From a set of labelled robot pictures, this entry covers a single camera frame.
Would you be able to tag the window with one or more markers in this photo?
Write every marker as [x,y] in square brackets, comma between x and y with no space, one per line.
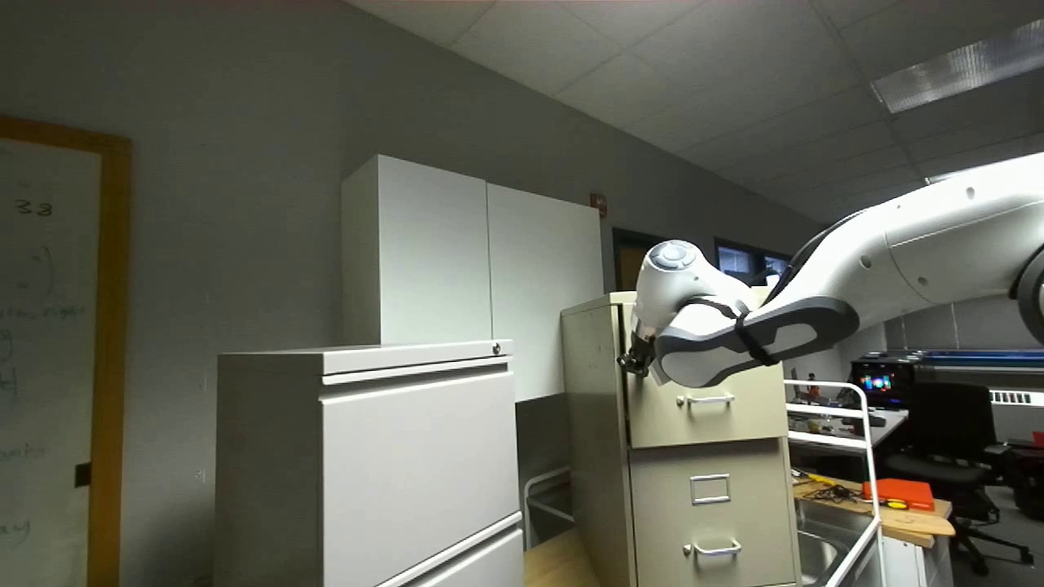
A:
[734,261]

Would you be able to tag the dark door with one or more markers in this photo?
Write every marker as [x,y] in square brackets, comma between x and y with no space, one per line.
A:
[626,261]

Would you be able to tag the tall white cabinet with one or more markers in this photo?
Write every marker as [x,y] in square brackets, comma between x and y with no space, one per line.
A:
[432,261]

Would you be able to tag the wood framed whiteboard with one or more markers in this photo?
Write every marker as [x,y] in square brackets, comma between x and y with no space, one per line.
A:
[49,367]

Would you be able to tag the white metal cart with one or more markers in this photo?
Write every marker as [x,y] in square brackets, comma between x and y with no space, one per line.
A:
[866,456]

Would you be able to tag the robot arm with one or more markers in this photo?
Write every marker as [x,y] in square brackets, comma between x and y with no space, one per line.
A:
[913,244]

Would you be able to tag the beige drawer without label holder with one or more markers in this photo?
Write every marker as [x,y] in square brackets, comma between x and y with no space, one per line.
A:
[718,424]

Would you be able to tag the ceiling light panel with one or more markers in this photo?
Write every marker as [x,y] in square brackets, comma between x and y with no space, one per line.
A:
[962,69]

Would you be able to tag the red fire alarm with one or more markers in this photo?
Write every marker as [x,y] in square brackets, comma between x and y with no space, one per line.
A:
[599,205]

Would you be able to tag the beige filing cabinet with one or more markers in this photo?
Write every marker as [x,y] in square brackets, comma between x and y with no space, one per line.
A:
[591,424]

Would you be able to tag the steel sink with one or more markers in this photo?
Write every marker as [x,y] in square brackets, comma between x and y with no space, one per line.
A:
[816,558]

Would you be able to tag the wooden board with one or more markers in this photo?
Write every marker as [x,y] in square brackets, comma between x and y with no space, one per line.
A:
[926,526]

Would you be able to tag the beige drawer with label holder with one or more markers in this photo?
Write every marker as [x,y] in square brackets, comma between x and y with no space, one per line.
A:
[718,522]

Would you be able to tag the black office chair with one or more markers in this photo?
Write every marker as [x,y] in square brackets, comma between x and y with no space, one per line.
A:
[950,440]

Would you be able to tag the orange box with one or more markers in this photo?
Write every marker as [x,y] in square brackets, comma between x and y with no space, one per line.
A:
[899,494]

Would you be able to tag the grey lateral file cabinet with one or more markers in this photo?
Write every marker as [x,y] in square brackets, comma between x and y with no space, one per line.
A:
[367,473]

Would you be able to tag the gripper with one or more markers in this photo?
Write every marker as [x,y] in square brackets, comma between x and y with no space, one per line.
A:
[638,357]

